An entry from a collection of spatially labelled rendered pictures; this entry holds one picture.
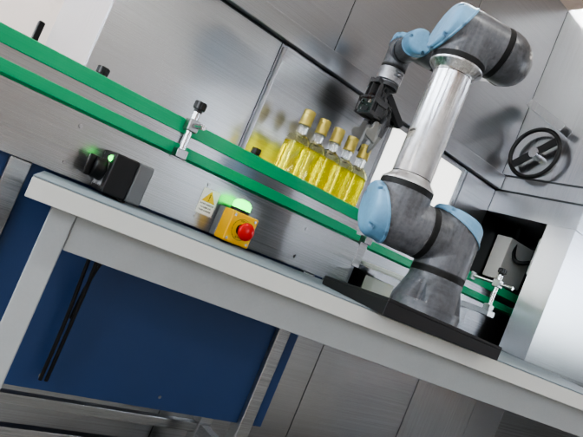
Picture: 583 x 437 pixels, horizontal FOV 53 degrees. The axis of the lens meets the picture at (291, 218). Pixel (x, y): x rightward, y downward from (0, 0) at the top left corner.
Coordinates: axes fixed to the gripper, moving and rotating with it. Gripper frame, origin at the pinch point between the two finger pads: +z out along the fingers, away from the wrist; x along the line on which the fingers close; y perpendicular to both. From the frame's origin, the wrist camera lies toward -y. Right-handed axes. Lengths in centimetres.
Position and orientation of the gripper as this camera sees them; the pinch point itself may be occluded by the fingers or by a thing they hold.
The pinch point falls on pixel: (365, 148)
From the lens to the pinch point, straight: 175.6
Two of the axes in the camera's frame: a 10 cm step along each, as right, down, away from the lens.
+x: 5.7, 2.0, -8.0
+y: -7.3, -3.3, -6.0
